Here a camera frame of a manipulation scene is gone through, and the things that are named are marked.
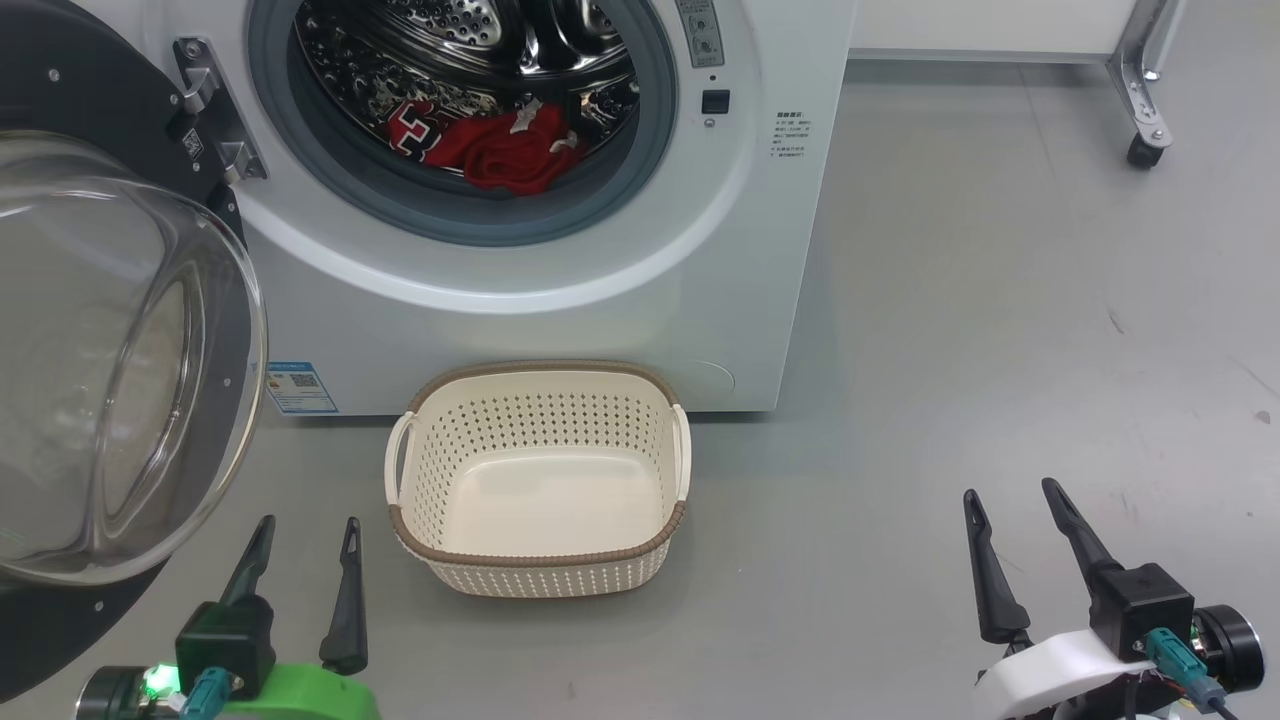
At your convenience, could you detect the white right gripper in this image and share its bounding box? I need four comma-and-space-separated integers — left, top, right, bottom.
962, 478, 1266, 720

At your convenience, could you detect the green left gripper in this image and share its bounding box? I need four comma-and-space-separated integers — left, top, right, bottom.
75, 515, 381, 720

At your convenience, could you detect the black glass washing machine door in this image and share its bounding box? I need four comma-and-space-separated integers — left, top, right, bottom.
0, 0, 270, 703

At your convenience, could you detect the red sports jersey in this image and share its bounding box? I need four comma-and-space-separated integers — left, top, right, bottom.
388, 98, 587, 197

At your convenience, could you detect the cream perforated laundry basket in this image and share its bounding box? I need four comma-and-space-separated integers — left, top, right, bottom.
385, 360, 693, 599

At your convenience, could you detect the white washing machine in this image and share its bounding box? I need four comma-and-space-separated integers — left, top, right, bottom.
138, 0, 859, 417

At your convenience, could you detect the grey rubber door seal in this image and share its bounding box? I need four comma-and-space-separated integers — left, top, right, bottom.
247, 0, 680, 249

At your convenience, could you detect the metal door hinge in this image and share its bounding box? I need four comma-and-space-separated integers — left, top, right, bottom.
173, 37, 269, 187

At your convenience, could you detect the steel washing machine drum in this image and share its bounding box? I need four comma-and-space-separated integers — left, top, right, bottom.
292, 0, 641, 197

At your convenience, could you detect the blue energy label sticker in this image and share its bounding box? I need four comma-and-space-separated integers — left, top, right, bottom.
265, 362, 339, 415

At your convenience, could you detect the white panel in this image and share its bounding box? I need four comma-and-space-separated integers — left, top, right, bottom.
848, 0, 1143, 67

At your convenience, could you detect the grey warning label strip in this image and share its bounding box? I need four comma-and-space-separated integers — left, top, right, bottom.
675, 0, 725, 69

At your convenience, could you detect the metal frame leg with caster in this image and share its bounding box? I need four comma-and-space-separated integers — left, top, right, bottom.
1105, 0, 1187, 170

